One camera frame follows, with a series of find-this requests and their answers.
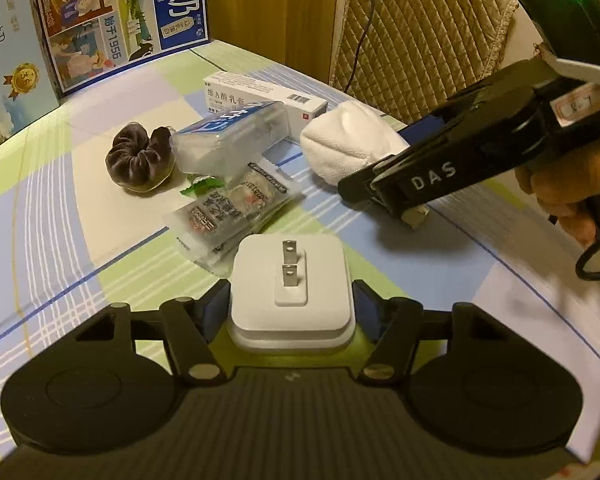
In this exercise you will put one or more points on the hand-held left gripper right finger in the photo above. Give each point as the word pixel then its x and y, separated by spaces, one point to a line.
pixel 366 306

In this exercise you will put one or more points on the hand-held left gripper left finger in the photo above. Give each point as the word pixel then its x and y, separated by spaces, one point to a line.
pixel 215 306

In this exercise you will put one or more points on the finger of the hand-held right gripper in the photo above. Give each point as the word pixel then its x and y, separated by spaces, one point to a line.
pixel 355 187
pixel 422 129

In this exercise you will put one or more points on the white towel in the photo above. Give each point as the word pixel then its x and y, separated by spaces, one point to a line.
pixel 345 140

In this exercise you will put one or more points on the white charger plug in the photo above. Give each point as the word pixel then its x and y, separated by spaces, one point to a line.
pixel 260 285

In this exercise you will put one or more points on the black snack packet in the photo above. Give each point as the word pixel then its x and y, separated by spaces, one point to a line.
pixel 260 185
pixel 210 215

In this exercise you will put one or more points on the green candy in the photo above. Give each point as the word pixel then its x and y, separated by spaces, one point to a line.
pixel 196 186

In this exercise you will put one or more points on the clear plastic box blue label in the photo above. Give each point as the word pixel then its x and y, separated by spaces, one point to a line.
pixel 215 155

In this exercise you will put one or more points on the person's right hand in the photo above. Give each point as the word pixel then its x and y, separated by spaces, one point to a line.
pixel 560 180

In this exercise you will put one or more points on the white medicine box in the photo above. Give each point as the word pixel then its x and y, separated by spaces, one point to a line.
pixel 250 85

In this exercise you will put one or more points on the brown velvet scrunchie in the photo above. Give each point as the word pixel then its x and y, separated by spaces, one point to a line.
pixel 130 160

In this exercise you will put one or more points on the wooden door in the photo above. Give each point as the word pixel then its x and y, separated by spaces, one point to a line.
pixel 280 10

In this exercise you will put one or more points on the blue milk carton box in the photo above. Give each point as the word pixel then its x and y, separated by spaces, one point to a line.
pixel 130 10

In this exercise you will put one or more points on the green milk carton box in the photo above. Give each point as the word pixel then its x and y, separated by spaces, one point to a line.
pixel 5 60

